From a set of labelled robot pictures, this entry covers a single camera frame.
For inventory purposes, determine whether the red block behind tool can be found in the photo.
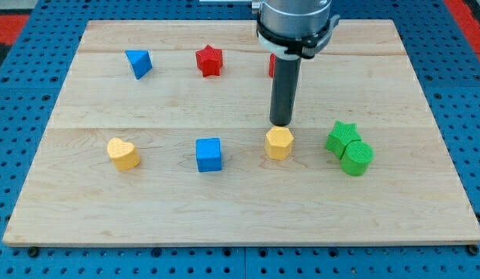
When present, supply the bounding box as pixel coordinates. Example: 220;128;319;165
268;53;276;78

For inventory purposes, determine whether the green star block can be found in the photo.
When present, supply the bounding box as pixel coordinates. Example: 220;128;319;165
325;121;362;159

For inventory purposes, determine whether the wooden board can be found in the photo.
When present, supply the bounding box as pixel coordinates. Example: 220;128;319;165
3;19;480;247

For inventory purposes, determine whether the red star block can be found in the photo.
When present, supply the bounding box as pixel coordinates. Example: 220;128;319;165
195;45;223;77

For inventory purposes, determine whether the blue triangle block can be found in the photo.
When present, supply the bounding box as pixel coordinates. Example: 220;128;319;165
125;50;153;80

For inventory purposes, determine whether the yellow heart block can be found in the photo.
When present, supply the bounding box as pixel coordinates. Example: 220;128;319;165
106;137;140;171

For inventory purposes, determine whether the yellow hexagon block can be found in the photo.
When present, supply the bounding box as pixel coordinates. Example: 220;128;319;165
264;126;294;160

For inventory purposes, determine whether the green cylinder block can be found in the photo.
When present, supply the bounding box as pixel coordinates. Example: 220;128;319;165
340;141;374;176

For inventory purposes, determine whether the blue cube block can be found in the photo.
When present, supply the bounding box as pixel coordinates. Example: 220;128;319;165
195;137;223;172

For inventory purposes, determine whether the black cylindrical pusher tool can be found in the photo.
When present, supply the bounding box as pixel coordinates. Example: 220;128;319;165
270;57;301;126

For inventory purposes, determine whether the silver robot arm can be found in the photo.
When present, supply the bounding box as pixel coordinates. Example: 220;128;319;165
199;0;332;38

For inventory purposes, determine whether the black and white clamp ring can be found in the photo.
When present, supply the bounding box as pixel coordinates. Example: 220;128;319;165
256;13;341;61

